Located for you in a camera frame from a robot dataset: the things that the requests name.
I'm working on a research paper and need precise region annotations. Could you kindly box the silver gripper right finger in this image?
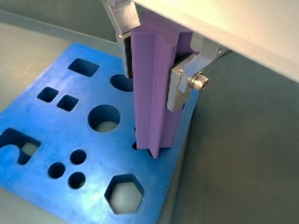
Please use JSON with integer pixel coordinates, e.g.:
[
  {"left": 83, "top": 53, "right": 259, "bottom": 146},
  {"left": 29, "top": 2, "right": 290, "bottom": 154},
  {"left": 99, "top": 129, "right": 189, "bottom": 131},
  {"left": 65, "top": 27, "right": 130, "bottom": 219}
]
[{"left": 167, "top": 33, "right": 231, "bottom": 112}]

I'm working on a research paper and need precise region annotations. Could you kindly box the purple star prism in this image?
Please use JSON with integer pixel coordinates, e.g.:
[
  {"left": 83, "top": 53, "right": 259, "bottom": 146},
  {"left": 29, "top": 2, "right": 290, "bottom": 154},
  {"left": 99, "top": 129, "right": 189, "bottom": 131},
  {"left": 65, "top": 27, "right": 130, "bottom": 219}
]
[{"left": 131, "top": 11, "right": 193, "bottom": 158}]

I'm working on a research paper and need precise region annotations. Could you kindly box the blue shape-sorter board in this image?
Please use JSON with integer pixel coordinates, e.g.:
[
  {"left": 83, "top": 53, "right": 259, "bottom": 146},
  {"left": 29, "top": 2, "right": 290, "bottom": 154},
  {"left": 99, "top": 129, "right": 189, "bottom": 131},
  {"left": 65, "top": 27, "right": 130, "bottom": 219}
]
[{"left": 0, "top": 44, "right": 197, "bottom": 224}]

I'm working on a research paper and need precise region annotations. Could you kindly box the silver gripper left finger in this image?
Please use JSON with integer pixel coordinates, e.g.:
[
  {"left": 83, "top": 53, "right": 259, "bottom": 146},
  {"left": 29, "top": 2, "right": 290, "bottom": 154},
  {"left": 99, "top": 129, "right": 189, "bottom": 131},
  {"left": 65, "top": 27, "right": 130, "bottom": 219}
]
[{"left": 102, "top": 0, "right": 141, "bottom": 78}]

